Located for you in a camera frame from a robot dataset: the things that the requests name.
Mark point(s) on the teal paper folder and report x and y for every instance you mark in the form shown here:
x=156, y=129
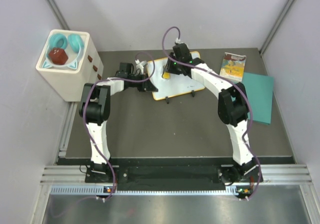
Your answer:
x=259, y=90

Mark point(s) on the yellow-framed whiteboard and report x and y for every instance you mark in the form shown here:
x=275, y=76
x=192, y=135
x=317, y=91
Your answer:
x=175, y=85

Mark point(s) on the aluminium frame rail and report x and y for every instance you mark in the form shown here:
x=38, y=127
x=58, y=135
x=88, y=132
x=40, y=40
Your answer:
x=283, y=174

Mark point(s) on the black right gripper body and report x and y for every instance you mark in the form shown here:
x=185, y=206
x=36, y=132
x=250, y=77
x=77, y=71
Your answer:
x=174, y=67

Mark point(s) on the illustrated booklet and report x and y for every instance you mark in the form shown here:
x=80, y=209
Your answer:
x=233, y=67

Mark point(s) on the yellow whiteboard eraser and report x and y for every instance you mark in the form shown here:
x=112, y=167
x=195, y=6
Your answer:
x=166, y=75

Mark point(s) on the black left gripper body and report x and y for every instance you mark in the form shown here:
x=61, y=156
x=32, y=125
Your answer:
x=139, y=85

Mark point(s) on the white storage box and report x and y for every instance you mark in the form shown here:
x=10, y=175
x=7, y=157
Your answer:
x=67, y=83

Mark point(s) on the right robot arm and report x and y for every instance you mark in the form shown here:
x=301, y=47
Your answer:
x=233, y=108

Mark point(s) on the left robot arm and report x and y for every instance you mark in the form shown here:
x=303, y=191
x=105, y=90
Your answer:
x=95, y=111

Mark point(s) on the dark red cube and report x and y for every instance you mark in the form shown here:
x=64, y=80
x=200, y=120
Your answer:
x=58, y=56

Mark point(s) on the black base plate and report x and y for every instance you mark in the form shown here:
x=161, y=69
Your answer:
x=172, y=174

